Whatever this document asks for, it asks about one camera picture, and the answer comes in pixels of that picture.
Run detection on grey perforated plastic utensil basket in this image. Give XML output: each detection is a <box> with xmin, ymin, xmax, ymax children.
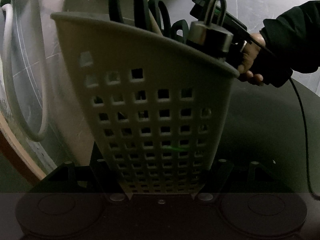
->
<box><xmin>51</xmin><ymin>12</ymin><xmax>239</xmax><ymax>194</ymax></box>

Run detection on green handled scissors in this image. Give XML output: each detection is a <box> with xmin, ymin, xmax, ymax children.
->
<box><xmin>108</xmin><ymin>0</ymin><xmax>171</xmax><ymax>37</ymax></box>

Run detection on black sleeved right forearm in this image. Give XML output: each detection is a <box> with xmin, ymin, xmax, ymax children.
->
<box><xmin>260</xmin><ymin>0</ymin><xmax>319</xmax><ymax>74</ymax></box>

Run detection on person's right hand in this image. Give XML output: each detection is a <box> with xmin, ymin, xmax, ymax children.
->
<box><xmin>238</xmin><ymin>43</ymin><xmax>264</xmax><ymax>86</ymax></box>

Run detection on black table mat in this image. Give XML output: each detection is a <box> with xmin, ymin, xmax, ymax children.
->
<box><xmin>215</xmin><ymin>81</ymin><xmax>319</xmax><ymax>193</ymax></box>

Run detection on steel padlock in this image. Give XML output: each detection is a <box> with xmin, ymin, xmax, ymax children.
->
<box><xmin>186</xmin><ymin>0</ymin><xmax>233</xmax><ymax>62</ymax></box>

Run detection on black cable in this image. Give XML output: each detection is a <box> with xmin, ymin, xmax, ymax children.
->
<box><xmin>289</xmin><ymin>77</ymin><xmax>320</xmax><ymax>201</ymax></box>

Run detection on white flexible hose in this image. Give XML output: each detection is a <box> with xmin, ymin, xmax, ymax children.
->
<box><xmin>1</xmin><ymin>0</ymin><xmax>49</xmax><ymax>143</ymax></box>

